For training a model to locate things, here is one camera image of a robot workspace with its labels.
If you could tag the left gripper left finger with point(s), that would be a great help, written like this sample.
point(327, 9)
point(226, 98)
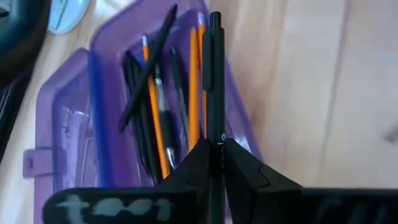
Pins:
point(196, 174)

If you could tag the black pen clear barrel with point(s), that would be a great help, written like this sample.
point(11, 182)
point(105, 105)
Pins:
point(166, 124)

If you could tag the purple translucent supply box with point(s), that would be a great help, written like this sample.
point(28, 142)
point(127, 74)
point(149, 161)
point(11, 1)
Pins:
point(105, 109)

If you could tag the matte black click pen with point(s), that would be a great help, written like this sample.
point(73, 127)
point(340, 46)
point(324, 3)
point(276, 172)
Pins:
point(215, 93)

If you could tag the white spotlight lamp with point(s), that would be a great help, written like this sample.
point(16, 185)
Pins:
point(68, 15)

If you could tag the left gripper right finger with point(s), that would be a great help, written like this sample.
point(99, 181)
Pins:
point(245, 177)

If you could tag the thin black pen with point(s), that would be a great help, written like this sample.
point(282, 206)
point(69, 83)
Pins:
point(130, 68)

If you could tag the short dark navy pen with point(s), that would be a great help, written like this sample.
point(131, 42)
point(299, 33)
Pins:
point(147, 149)

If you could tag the slim black pen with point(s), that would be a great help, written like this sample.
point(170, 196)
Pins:
point(149, 68)

